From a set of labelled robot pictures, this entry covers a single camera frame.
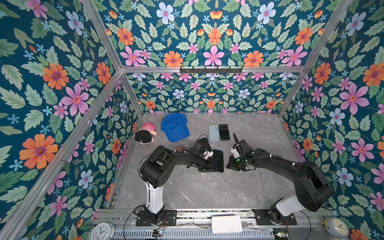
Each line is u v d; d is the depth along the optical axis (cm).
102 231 67
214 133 109
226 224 68
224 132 104
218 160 101
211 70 93
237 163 77
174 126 108
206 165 82
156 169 51
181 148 101
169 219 73
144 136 99
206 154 84
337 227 68
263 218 73
